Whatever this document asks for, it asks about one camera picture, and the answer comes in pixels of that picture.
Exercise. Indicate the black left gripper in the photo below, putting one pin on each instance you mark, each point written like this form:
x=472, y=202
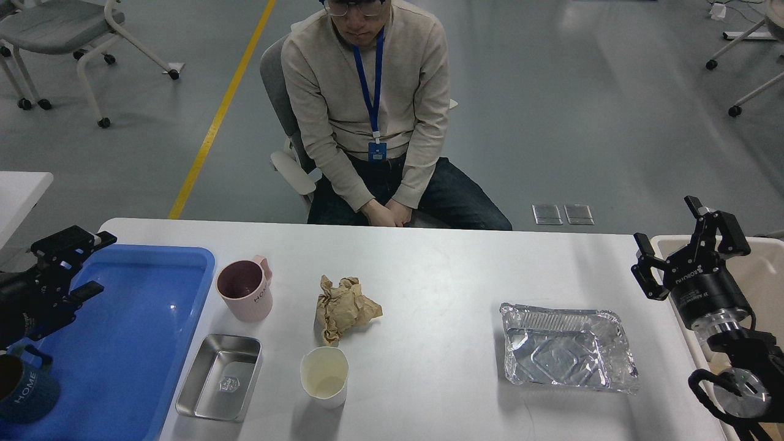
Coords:
x=36, y=303

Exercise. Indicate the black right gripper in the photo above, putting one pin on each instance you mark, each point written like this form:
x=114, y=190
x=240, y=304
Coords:
x=717, y=238

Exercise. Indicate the dark blue HOME mug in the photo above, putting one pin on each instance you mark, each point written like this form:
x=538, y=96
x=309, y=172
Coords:
x=28, y=392

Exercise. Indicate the pink HOME mug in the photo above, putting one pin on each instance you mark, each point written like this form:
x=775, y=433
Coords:
x=245, y=287

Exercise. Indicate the stainless steel rectangular tray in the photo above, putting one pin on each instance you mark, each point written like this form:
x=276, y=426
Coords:
x=221, y=380

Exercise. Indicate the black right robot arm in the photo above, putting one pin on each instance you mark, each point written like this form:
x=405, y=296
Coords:
x=749, y=393

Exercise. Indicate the beige plastic bin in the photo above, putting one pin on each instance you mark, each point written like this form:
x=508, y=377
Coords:
x=760, y=277

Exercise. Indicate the white side table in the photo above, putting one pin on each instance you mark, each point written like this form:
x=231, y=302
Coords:
x=20, y=192

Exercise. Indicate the blue plastic tray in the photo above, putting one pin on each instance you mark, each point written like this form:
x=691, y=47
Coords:
x=119, y=362

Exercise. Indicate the right metal floor plate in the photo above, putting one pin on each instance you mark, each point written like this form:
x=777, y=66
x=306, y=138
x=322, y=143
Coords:
x=579, y=214

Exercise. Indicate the metal floor plate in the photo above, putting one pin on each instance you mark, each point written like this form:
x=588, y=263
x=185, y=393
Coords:
x=579, y=214
x=547, y=214

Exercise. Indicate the aluminium foil container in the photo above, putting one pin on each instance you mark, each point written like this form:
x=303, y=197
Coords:
x=567, y=348

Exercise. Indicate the left metal floor plate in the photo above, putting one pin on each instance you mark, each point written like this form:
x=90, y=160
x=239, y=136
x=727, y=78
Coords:
x=547, y=214

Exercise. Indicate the white grey rolling chair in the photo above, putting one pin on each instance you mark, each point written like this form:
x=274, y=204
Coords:
x=69, y=27

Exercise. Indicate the white power adapter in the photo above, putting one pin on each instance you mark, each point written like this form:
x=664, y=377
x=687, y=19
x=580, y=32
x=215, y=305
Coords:
x=718, y=11

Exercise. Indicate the crumpled brown paper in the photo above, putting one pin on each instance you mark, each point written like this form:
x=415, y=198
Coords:
x=341, y=307

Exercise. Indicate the white paper cup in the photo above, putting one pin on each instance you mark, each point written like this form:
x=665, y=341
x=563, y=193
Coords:
x=324, y=374

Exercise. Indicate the seated person in beige sweater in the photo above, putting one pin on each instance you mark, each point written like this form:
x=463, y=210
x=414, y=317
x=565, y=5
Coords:
x=380, y=122

